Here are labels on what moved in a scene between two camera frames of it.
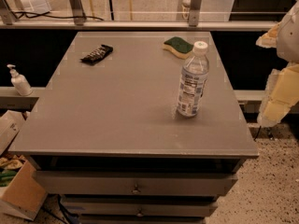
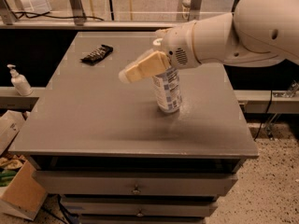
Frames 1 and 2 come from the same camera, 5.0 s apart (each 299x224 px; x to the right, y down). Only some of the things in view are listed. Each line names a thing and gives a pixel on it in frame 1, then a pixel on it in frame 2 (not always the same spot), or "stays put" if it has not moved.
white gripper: (290, 36) → (177, 47)
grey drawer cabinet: (108, 140) stays put
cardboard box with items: (21, 194) stays put
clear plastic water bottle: (193, 80) → (169, 91)
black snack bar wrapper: (97, 55) stays put
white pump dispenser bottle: (20, 81) stays put
